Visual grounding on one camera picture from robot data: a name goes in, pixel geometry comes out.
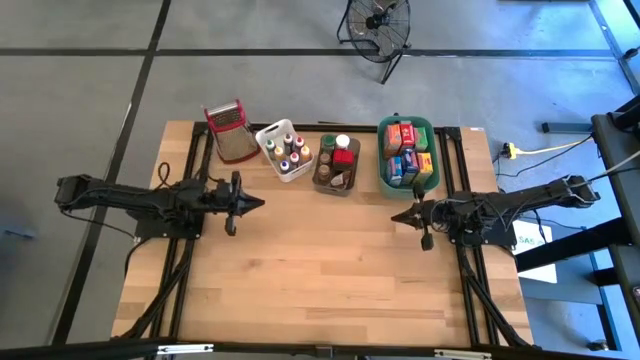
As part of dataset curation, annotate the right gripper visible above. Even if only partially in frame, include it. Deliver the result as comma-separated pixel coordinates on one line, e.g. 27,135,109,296
390,183,437,252

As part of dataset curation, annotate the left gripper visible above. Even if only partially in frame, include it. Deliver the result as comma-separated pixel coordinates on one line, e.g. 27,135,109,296
215,171,266,237

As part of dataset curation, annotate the dark blue Frosted cereal box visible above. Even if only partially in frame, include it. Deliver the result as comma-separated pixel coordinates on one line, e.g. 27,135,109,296
400,148,420,185

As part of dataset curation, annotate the blue and pink cereal box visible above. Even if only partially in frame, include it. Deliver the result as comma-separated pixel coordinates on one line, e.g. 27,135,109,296
384,155,404,187

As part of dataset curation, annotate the yellow Corn Pops cereal box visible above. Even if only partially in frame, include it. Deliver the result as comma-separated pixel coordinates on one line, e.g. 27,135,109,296
415,151,435,185

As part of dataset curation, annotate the red cereal box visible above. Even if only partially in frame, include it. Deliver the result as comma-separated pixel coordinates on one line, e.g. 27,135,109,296
398,122,417,149

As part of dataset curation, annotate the red-lid paprika tin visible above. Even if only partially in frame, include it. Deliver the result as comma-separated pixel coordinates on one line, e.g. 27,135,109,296
332,149,356,171

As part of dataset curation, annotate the teal plastic bin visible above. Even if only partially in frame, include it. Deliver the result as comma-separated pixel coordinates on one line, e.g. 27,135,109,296
377,114,442,200

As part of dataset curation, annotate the red storage bin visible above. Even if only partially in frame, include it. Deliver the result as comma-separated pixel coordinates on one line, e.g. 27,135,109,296
202,98,261,165

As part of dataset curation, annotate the white plastic bin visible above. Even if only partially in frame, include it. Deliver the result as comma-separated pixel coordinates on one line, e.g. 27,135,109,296
254,118,316,184

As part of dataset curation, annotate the orange cereal box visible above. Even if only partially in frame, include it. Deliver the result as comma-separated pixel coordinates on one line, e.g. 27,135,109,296
383,123,404,159

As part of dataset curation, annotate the smoky grey plastic bin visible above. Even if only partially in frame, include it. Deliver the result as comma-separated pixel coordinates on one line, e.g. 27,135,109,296
312,133,362,197

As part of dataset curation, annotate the white sign panel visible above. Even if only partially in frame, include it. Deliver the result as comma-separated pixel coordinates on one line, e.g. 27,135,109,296
512,219,559,285

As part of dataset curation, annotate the dark metal floor bar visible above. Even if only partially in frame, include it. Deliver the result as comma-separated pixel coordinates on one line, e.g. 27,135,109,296
542,122,594,134

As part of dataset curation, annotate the black floor fan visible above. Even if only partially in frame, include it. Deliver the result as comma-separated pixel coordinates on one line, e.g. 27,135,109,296
335,0,413,85

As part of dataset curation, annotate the black side desk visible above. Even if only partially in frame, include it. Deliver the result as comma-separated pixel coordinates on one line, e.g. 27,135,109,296
514,94,640,351

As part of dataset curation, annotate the black aluminium rig frame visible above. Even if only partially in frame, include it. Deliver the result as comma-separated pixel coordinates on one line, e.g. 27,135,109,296
112,121,536,360

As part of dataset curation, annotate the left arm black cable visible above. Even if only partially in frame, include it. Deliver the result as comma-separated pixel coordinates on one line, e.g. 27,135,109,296
156,160,174,189

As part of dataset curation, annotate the yellow extension cord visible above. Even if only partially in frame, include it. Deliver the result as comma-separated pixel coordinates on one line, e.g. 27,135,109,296
502,135,596,161

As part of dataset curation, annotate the black floor cable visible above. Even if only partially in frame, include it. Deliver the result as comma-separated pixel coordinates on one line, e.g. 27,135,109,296
594,166,640,181

